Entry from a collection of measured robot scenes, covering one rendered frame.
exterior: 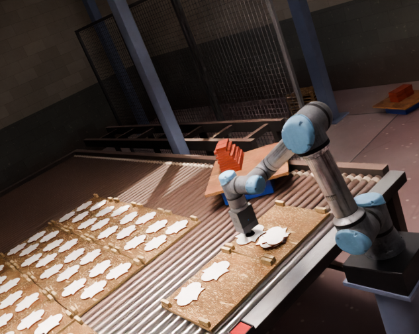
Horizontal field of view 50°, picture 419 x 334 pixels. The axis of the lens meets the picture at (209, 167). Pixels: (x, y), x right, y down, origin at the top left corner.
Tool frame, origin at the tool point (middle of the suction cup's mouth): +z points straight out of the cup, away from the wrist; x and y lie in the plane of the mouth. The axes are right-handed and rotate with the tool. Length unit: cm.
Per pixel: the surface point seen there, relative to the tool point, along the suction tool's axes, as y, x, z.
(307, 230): -26.3, 4.7, 12.8
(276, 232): -16.7, -5.7, 10.3
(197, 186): -38, -111, 15
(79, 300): 68, -68, 13
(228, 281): 17.2, -2.6, 12.8
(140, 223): 11, -105, 12
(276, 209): -34.8, -25.6, 12.8
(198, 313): 37.0, 1.9, 12.8
